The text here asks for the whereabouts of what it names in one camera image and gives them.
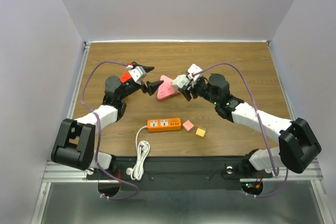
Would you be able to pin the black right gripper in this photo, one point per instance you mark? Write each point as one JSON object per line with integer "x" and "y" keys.
{"x": 192, "y": 90}

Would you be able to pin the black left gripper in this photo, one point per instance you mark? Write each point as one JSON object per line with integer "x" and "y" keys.
{"x": 153, "y": 86}

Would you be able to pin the white cube socket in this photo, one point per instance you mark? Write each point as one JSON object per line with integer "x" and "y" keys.
{"x": 181, "y": 82}

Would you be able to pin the pink triangular socket adapter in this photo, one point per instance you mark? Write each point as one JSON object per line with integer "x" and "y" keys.
{"x": 165, "y": 90}

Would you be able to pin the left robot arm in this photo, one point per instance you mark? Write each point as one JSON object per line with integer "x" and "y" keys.
{"x": 75, "y": 142}

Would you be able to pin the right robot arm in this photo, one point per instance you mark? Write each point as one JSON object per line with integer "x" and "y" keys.
{"x": 297, "y": 144}

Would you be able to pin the bright red cube socket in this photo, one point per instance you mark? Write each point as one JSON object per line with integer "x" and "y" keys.
{"x": 125, "y": 77}

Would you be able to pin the pink cube socket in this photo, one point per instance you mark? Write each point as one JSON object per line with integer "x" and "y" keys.
{"x": 188, "y": 126}

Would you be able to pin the orange power strip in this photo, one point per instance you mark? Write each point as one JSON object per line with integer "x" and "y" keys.
{"x": 164, "y": 125}

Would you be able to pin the yellow green cube socket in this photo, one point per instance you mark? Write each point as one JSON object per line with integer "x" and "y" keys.
{"x": 200, "y": 132}

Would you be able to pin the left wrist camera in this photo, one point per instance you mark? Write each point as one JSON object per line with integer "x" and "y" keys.
{"x": 136, "y": 71}

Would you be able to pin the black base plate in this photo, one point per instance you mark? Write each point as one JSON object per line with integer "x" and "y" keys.
{"x": 175, "y": 173}

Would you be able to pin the aluminium rail frame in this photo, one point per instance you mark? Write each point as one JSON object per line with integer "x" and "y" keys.
{"x": 60, "y": 170}

